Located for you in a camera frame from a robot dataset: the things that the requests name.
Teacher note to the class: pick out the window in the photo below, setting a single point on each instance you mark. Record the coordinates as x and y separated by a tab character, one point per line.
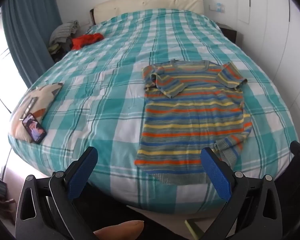
0	80

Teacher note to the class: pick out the grey striped cloth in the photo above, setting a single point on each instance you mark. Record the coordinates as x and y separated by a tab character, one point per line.
62	31

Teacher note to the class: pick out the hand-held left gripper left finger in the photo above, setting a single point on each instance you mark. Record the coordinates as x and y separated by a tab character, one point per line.
82	173

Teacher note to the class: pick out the dark wooden nightstand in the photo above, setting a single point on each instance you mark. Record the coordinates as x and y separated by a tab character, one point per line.
228	32

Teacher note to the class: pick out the white wardrobe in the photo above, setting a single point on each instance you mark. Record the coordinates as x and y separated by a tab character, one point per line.
270	30

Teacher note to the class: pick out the patterned beige pillow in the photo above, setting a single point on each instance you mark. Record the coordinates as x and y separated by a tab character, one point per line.
41	96

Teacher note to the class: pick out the black smartphone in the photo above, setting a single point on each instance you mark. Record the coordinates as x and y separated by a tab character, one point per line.
33	128

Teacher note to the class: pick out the white wall socket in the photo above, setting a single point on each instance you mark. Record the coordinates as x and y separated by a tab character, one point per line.
217	7

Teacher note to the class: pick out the teal curtain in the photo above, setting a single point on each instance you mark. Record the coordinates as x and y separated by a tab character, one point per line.
27	30

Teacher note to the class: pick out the striped knit sweater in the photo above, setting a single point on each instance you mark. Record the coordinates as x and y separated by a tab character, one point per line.
190	120

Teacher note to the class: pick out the cream padded headboard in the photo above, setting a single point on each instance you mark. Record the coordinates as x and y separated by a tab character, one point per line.
150	2

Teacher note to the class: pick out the green plastic piece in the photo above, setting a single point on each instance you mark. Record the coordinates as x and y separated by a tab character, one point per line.
193	230

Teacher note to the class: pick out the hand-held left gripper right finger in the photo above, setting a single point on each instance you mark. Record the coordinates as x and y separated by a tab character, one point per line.
218	176

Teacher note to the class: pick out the person's left hand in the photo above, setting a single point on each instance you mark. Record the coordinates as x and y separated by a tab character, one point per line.
120	231

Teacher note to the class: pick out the red cloth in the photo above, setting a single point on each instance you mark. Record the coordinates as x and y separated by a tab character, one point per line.
86	40

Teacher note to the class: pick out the dark clothes pile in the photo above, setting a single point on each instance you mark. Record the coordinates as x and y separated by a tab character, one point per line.
58	48

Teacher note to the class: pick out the bed with teal plaid sheet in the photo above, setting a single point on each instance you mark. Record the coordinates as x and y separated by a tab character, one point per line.
115	80

